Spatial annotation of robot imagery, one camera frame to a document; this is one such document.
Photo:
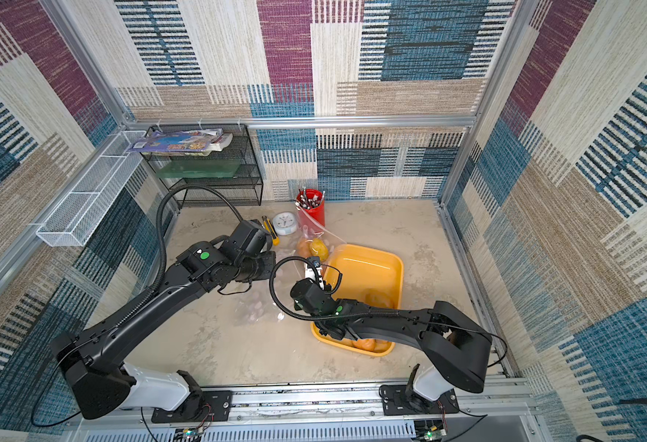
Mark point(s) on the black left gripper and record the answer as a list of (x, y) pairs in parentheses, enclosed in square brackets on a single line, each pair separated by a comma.
[(270, 258)]

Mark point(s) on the white round clock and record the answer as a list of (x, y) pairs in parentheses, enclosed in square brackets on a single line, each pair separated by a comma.
[(285, 223)]

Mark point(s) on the red ribbed pen cup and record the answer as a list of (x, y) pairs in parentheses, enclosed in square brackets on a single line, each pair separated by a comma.
[(311, 205)]

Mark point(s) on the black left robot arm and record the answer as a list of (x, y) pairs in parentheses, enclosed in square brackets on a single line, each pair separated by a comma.
[(93, 362)]

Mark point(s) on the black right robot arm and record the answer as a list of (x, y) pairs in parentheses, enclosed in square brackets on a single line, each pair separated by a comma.
[(457, 347)]

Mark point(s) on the green tray in rack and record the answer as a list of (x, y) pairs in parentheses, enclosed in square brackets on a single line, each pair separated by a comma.
[(199, 169)]

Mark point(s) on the white wire wall basket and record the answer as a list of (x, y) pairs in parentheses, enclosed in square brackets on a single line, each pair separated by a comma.
[(79, 213)]

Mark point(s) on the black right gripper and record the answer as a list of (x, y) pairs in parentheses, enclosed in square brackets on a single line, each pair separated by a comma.
[(317, 274)]

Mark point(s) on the yellow utility knife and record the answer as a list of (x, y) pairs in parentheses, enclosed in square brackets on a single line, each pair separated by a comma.
[(267, 223)]

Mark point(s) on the orange potato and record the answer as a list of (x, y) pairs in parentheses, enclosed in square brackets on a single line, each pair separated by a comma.
[(303, 248)]

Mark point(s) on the black wire shelf rack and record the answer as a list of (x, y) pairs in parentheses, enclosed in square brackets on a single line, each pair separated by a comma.
[(220, 156)]

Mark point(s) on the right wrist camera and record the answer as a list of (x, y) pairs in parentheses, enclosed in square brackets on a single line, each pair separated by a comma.
[(312, 270)]

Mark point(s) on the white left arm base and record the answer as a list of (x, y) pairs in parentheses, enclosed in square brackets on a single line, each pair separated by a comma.
[(154, 389)]

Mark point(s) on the colourful book on rack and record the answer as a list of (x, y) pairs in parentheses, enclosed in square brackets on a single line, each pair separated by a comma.
[(183, 143)]

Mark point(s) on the clear zipper bag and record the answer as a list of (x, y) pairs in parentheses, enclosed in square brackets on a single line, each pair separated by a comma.
[(256, 306), (333, 242)]

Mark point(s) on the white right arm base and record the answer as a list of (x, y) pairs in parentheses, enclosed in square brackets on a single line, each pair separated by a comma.
[(429, 384)]

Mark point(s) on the yellow lemon-like potato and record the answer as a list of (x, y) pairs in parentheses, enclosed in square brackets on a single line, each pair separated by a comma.
[(319, 249)]

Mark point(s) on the yellow plastic tray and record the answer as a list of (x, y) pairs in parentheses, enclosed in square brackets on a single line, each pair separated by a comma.
[(365, 269)]

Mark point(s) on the brown potato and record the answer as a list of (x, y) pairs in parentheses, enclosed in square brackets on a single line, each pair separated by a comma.
[(372, 345), (379, 299)]

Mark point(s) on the aluminium front rail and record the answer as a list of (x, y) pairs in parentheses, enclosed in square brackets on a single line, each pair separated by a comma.
[(343, 411)]

